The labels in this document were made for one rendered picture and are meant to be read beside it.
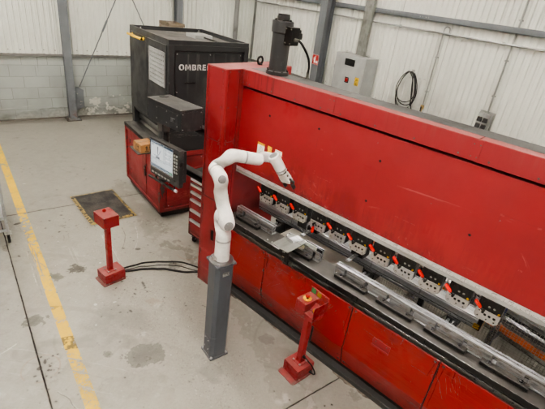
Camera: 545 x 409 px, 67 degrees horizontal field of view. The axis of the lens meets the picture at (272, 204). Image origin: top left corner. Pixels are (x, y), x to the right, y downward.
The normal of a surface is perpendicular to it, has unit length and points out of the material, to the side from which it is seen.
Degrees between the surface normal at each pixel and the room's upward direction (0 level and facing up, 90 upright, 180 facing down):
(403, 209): 90
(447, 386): 90
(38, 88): 90
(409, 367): 90
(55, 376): 0
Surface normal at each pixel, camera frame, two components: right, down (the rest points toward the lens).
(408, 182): -0.67, 0.26
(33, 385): 0.12, -0.88
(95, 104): 0.58, 0.43
